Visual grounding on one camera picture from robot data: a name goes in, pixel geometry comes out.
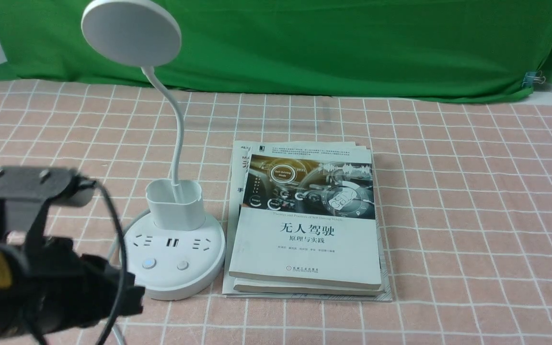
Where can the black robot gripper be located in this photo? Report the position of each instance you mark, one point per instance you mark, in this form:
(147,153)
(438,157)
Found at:
(60,290)

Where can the white desk lamp with sockets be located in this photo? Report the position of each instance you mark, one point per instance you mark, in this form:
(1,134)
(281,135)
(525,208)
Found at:
(175,248)

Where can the bottom book in stack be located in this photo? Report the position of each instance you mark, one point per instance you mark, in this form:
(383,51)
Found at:
(238,161)

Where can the top self-driving textbook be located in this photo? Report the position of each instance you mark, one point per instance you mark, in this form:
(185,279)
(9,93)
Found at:
(304,239)

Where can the pink checkered tablecloth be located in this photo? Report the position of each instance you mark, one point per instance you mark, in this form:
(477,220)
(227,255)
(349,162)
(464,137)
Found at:
(464,205)

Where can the green backdrop cloth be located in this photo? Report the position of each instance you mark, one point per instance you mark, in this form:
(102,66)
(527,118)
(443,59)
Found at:
(453,51)

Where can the blue binder clip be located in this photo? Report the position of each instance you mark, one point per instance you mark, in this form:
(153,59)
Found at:
(533,77)

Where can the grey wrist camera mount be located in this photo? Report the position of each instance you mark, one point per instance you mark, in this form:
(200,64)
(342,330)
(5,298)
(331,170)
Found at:
(26,194)

